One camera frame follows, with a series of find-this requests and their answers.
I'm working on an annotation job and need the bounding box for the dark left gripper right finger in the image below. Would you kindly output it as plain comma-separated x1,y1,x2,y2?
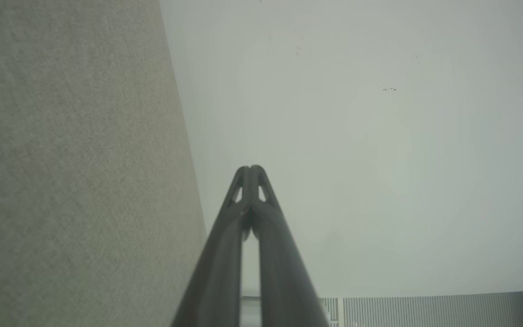
249,165,331,327

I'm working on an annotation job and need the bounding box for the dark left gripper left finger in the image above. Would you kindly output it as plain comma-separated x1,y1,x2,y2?
171,165,250,327

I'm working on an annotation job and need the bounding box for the white ribbed panel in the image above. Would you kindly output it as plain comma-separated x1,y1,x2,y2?
320,291,523,327

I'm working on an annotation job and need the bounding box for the grey fabric sofa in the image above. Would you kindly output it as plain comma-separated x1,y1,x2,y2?
0,0,208,327

